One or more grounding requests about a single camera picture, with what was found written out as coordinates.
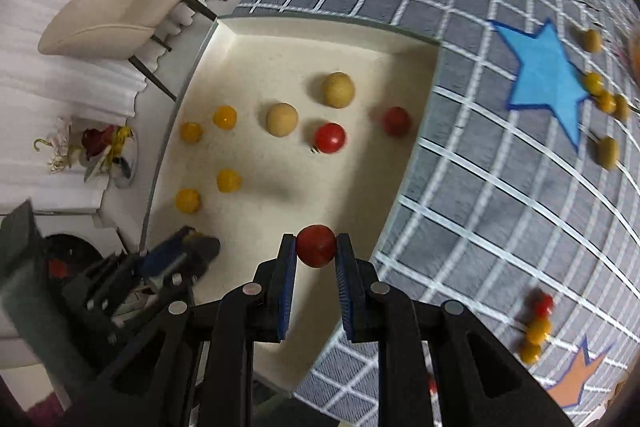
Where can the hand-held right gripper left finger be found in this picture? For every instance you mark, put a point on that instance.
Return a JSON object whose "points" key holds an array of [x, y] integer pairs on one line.
{"points": [[285, 287]]}

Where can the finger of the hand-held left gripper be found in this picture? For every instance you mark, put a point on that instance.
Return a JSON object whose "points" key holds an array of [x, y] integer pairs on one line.
{"points": [[162, 256]]}

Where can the vase of flowers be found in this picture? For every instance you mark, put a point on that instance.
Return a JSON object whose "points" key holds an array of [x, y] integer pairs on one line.
{"points": [[97, 147]]}

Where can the yellow cherry tomato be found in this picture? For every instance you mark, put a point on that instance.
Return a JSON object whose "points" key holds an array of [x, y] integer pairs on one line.
{"points": [[188, 200], [606, 102], [594, 83], [593, 41], [530, 350], [622, 107], [608, 152], [539, 328], [191, 132], [224, 117], [229, 180]]}

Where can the beige round fruit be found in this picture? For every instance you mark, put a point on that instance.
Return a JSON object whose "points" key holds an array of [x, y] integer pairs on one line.
{"points": [[282, 119], [338, 90]]}

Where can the white curtain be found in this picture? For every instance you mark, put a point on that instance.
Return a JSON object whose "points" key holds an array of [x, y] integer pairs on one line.
{"points": [[30, 97]]}

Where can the beige upholstered chair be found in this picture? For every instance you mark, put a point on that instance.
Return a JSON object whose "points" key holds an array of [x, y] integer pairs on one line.
{"points": [[125, 7]]}

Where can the red cherry tomato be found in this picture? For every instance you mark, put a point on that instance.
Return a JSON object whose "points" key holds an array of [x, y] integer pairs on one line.
{"points": [[316, 246], [330, 138], [396, 121], [544, 303]]}

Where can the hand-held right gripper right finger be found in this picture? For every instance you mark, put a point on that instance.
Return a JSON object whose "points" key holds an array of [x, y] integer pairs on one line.
{"points": [[345, 287]]}

